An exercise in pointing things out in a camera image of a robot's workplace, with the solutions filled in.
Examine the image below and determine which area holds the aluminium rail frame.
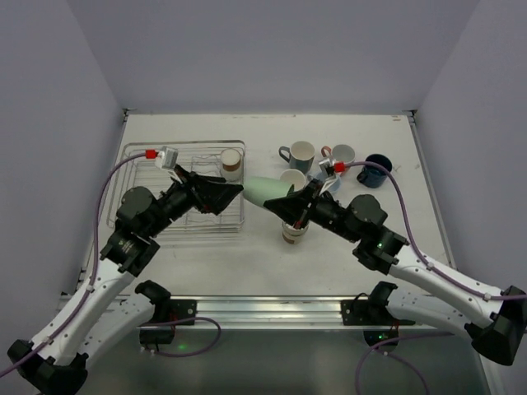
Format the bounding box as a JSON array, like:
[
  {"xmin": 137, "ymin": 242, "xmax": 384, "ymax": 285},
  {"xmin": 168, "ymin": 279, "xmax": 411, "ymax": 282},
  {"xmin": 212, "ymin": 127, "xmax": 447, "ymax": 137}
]
[{"xmin": 53, "ymin": 294, "xmax": 483, "ymax": 330}]

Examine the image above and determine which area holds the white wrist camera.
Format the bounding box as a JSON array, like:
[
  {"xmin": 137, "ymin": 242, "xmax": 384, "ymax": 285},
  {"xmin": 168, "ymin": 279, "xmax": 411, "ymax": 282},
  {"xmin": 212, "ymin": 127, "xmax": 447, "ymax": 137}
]
[
  {"xmin": 154, "ymin": 146, "xmax": 182, "ymax": 181},
  {"xmin": 319, "ymin": 156, "xmax": 346, "ymax": 193}
]

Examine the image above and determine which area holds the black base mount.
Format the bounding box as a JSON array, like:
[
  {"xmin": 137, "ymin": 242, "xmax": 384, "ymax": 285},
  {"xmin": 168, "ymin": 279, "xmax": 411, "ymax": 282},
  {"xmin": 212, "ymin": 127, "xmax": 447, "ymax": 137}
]
[
  {"xmin": 340, "ymin": 281, "xmax": 399, "ymax": 346},
  {"xmin": 139, "ymin": 299, "xmax": 197, "ymax": 347}
]

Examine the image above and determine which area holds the metal wire dish rack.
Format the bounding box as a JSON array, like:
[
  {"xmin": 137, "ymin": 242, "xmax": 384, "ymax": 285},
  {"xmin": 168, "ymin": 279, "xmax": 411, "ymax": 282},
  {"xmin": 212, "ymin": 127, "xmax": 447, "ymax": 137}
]
[{"xmin": 106, "ymin": 139, "xmax": 247, "ymax": 234}]

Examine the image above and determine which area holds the light blue mug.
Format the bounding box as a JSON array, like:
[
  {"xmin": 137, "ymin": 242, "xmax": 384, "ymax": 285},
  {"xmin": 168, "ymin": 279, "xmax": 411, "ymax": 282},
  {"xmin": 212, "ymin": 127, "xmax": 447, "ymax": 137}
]
[{"xmin": 279, "ymin": 169, "xmax": 306, "ymax": 192}]

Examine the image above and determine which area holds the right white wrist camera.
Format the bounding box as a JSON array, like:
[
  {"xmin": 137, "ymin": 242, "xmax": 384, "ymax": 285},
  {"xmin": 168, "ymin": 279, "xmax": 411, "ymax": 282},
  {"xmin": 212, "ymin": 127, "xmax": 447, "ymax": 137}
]
[{"xmin": 319, "ymin": 156, "xmax": 346, "ymax": 193}]

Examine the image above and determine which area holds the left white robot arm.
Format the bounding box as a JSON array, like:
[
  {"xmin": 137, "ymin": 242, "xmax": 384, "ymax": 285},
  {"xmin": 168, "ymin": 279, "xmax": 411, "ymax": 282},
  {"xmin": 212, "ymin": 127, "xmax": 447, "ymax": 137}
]
[{"xmin": 7, "ymin": 167, "xmax": 243, "ymax": 394}]

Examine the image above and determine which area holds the light green cup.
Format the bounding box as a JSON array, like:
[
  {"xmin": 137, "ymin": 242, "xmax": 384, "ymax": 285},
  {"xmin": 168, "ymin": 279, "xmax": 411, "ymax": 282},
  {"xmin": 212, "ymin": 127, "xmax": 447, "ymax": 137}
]
[{"xmin": 243, "ymin": 176, "xmax": 294, "ymax": 208}]

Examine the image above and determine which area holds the dark blue mug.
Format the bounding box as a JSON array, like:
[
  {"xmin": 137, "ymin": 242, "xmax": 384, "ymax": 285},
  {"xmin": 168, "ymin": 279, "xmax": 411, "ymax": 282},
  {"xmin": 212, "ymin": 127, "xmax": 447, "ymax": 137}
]
[{"xmin": 356, "ymin": 154, "xmax": 393, "ymax": 188}]

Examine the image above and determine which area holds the grey teal mug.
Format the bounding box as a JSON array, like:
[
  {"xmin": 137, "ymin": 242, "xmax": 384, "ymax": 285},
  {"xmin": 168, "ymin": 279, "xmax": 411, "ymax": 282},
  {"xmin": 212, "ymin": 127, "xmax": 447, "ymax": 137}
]
[{"xmin": 278, "ymin": 141, "xmax": 315, "ymax": 174}]

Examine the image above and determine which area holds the pink patterned mug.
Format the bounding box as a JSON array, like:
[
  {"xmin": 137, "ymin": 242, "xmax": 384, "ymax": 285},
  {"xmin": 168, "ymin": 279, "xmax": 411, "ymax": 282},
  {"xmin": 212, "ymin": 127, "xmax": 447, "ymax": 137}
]
[{"xmin": 320, "ymin": 144, "xmax": 356, "ymax": 163}]

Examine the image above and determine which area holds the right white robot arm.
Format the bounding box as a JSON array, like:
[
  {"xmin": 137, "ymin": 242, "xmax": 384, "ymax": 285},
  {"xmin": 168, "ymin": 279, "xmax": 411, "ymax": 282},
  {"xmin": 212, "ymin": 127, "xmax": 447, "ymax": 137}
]
[{"xmin": 263, "ymin": 180, "xmax": 526, "ymax": 366}]

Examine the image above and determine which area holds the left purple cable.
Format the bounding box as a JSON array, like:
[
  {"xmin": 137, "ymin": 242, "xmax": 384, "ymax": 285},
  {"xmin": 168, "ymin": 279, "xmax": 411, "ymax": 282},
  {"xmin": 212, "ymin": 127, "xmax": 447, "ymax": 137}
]
[{"xmin": 0, "ymin": 148, "xmax": 160, "ymax": 378}]

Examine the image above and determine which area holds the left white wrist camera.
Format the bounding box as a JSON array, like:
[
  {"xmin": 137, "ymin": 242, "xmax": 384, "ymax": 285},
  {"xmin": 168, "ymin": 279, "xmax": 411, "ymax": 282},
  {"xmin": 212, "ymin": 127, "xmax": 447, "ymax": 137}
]
[{"xmin": 154, "ymin": 146, "xmax": 182, "ymax": 181}]

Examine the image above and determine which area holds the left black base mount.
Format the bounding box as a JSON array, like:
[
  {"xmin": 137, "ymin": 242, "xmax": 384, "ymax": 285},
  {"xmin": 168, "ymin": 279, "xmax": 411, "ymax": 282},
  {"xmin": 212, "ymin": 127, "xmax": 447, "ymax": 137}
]
[{"xmin": 139, "ymin": 299, "xmax": 197, "ymax": 347}]

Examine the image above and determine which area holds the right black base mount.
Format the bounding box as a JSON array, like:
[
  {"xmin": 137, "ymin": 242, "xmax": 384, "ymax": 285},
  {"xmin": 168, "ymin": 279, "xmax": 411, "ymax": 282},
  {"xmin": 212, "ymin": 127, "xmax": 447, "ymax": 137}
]
[{"xmin": 340, "ymin": 281, "xmax": 399, "ymax": 346}]

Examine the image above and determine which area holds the cream brown cup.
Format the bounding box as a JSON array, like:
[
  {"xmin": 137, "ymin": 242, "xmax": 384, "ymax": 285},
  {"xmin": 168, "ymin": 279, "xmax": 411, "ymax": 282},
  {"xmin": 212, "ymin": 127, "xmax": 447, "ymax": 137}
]
[
  {"xmin": 220, "ymin": 148, "xmax": 242, "ymax": 181},
  {"xmin": 282, "ymin": 221, "xmax": 309, "ymax": 244}
]

